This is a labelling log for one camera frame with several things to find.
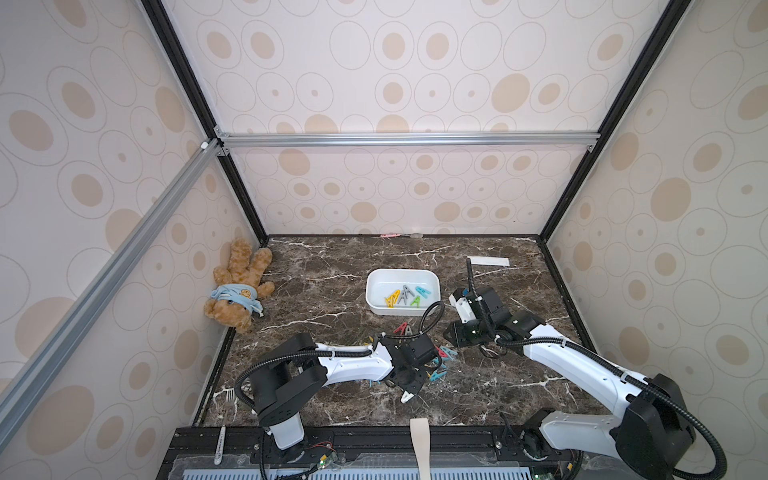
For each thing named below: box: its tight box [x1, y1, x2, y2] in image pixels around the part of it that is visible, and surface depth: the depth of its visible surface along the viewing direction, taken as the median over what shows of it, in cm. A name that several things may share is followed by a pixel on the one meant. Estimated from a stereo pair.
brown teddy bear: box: [204, 237, 275, 334], surface depth 96 cm
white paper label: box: [467, 256, 510, 267], surface depth 115 cm
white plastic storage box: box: [365, 268, 441, 316], surface depth 104 cm
